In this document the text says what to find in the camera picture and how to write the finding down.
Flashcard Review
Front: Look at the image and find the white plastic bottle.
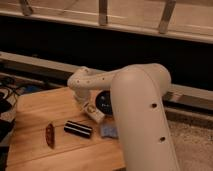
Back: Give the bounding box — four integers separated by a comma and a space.
83, 103, 105, 124

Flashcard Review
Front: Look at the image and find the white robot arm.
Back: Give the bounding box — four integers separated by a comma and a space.
67, 63, 180, 171

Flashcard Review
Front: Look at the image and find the dark ceramic bowl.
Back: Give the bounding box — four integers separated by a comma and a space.
95, 91, 113, 116

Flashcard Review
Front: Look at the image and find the black striped cylinder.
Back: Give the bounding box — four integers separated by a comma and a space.
64, 121, 93, 138

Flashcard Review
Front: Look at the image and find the wooden table board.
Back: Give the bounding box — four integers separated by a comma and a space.
6, 88, 124, 171

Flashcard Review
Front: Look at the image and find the reddish brown oval object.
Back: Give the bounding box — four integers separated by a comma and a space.
45, 123, 55, 148

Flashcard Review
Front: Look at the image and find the cables and clutter at left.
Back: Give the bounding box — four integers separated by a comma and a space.
0, 75, 43, 171

